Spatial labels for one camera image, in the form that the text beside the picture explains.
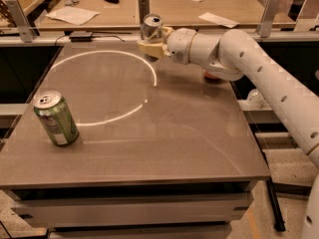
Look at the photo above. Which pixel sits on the left metal bracket post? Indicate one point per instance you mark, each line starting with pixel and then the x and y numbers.
pixel 26 32

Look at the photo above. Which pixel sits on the white paper sheet left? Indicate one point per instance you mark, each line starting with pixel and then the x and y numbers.
pixel 76 16

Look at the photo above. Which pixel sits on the middle metal bracket post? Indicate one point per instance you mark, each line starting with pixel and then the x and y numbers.
pixel 144 10

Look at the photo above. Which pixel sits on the black power adapter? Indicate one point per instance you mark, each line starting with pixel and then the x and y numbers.
pixel 81 36

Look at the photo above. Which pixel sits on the clear sanitizer bottle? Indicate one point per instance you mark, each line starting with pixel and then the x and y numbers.
pixel 255 99

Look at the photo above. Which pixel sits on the silver redbull can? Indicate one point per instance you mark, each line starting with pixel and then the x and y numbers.
pixel 152 28

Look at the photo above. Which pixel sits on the metal bracket post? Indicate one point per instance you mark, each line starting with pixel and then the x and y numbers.
pixel 144 10
pixel 26 32
pixel 265 26

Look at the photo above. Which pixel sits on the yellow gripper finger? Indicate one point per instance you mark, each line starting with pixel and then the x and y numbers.
pixel 156 50
pixel 162 33

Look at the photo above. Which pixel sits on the white paper sheet right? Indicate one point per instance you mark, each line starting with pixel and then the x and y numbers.
pixel 220 21

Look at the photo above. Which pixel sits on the green soda can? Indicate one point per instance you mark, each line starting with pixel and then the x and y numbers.
pixel 52 110

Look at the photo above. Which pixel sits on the right metal bracket post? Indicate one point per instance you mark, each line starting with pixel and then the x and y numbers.
pixel 265 26

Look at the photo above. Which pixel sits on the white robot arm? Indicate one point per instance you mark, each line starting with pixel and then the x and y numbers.
pixel 234 55

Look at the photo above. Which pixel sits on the orange apple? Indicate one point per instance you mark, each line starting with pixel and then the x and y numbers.
pixel 211 77

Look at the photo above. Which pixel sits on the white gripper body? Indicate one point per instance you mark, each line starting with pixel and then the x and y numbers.
pixel 179 44

